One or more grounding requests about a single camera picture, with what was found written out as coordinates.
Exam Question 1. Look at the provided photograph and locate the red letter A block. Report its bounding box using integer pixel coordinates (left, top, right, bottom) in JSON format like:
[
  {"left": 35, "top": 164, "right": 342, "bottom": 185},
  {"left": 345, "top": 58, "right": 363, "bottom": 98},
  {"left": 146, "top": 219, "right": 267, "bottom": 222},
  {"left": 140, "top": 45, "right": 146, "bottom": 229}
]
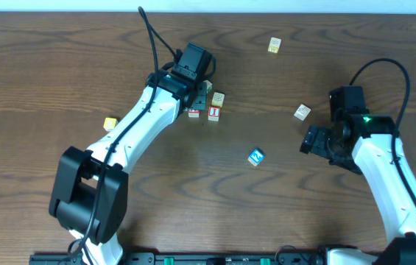
[{"left": 188, "top": 109, "right": 200, "bottom": 118}]

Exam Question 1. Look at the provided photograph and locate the letter B picture block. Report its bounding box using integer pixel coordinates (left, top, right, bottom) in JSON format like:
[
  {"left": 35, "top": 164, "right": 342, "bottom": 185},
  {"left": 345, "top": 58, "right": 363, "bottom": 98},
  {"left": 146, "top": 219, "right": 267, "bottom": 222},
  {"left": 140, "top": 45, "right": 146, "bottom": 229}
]
[{"left": 211, "top": 92, "right": 225, "bottom": 108}]

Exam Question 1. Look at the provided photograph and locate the red letter I block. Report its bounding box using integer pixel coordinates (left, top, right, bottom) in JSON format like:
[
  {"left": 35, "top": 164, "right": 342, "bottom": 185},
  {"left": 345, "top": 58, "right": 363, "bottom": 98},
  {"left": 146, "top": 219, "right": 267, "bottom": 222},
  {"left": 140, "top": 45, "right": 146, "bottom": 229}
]
[{"left": 208, "top": 106, "right": 221, "bottom": 121}]

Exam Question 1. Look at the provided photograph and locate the blue number 2 block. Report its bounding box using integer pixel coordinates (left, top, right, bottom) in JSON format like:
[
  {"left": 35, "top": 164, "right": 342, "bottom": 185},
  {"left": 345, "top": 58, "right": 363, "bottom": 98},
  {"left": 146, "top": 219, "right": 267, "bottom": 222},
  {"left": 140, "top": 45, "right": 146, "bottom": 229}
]
[{"left": 247, "top": 149, "right": 264, "bottom": 166}]

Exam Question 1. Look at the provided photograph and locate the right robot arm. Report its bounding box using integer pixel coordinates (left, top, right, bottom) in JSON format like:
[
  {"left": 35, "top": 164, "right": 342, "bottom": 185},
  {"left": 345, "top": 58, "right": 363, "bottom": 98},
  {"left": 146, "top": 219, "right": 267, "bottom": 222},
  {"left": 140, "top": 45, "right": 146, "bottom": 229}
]
[{"left": 300, "top": 86, "right": 416, "bottom": 264}]

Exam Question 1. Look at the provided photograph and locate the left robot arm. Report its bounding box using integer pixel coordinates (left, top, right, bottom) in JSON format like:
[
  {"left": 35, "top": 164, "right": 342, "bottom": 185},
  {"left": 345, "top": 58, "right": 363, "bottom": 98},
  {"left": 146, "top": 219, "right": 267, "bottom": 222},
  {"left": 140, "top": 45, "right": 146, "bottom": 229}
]
[{"left": 49, "top": 43, "right": 216, "bottom": 264}]

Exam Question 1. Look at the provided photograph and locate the green letter R block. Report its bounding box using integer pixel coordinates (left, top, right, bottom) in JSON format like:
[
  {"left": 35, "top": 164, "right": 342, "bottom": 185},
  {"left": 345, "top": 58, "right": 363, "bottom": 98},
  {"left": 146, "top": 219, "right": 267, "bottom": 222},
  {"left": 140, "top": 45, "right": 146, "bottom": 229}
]
[{"left": 203, "top": 80, "right": 213, "bottom": 94}]

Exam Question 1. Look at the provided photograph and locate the white picture block right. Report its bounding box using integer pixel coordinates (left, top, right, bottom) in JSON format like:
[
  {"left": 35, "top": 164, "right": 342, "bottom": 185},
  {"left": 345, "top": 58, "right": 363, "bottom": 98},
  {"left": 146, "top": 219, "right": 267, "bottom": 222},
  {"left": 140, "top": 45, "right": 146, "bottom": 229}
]
[{"left": 294, "top": 104, "right": 311, "bottom": 121}]

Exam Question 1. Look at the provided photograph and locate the yellow wooden block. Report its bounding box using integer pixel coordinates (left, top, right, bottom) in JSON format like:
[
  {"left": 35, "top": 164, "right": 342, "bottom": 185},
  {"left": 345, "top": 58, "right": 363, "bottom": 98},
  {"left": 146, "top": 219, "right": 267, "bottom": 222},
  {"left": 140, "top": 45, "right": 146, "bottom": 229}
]
[{"left": 103, "top": 117, "right": 119, "bottom": 132}]

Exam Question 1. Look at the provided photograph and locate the yellow letter far block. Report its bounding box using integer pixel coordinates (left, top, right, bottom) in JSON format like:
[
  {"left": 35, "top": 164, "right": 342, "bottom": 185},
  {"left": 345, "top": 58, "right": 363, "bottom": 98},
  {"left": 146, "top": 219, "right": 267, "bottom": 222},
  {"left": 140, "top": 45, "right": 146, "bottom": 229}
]
[{"left": 267, "top": 37, "right": 281, "bottom": 54}]

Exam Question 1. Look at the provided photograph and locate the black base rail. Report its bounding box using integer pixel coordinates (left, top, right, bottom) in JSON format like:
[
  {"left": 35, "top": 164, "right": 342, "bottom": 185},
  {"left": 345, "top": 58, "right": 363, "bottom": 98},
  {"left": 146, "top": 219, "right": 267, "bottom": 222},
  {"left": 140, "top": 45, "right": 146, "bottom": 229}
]
[{"left": 28, "top": 251, "right": 332, "bottom": 265}]

